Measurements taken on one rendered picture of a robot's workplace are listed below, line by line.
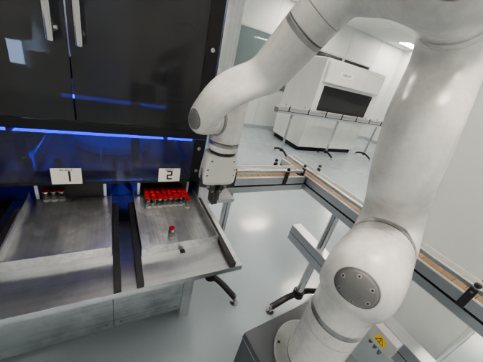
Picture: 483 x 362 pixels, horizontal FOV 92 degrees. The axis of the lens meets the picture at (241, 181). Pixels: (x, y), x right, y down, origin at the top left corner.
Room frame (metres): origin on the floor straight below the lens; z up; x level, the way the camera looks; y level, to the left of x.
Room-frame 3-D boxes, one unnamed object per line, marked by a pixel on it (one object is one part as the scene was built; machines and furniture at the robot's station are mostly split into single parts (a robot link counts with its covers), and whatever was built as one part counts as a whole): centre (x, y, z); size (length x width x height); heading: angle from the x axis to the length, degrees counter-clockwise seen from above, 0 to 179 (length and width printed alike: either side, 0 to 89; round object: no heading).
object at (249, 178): (1.27, -0.07, 0.92); 0.69 x 0.15 x 0.16; 122
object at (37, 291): (0.61, 0.35, 0.87); 0.70 x 0.48 x 0.02; 122
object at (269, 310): (1.22, -0.60, 0.07); 0.50 x 0.08 x 0.14; 122
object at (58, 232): (0.58, 0.53, 0.90); 0.34 x 0.26 x 0.04; 32
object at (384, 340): (0.73, -0.82, 0.50); 0.12 x 0.05 x 0.09; 32
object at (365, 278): (0.33, -0.26, 1.16); 0.19 x 0.12 x 0.24; 143
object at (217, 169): (0.62, 0.07, 1.21); 0.10 x 0.07 x 0.11; 122
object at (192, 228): (0.74, 0.23, 0.90); 0.34 x 0.26 x 0.04; 33
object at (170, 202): (0.82, 0.28, 0.90); 0.18 x 0.02 x 0.05; 123
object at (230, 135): (0.62, 0.08, 1.35); 0.09 x 0.08 x 0.13; 143
